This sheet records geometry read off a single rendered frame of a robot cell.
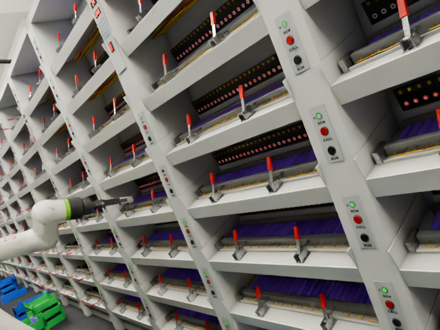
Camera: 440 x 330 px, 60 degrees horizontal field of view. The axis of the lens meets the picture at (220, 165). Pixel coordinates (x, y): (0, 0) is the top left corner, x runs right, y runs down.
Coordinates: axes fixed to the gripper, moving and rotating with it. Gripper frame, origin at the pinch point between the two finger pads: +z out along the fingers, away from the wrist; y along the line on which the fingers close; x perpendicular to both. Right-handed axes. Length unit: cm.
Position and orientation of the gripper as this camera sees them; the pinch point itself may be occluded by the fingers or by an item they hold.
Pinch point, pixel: (125, 200)
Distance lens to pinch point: 182.0
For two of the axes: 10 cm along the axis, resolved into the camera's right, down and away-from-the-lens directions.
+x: -1.9, -9.8, 0.8
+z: 7.9, -1.0, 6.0
